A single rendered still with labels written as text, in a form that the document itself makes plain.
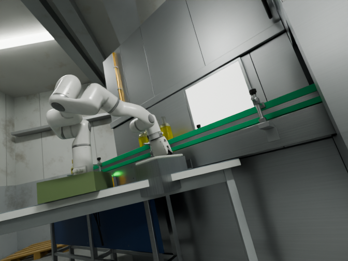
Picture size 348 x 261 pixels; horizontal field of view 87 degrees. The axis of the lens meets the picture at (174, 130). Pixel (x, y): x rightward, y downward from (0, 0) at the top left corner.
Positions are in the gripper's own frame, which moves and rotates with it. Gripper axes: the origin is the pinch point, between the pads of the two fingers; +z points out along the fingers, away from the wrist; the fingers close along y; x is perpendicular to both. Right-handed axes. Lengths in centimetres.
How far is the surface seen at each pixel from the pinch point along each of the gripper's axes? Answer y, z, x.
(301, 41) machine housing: -73, -28, 0
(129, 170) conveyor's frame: 35.5, -2.1, -4.2
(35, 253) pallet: 308, 78, -12
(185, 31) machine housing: -18, -83, -56
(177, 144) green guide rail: -0.3, -7.1, -16.4
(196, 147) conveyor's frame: -14.0, -2.5, -12.6
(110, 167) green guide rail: 59, -8, -8
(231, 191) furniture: -27.3, 22.3, -5.3
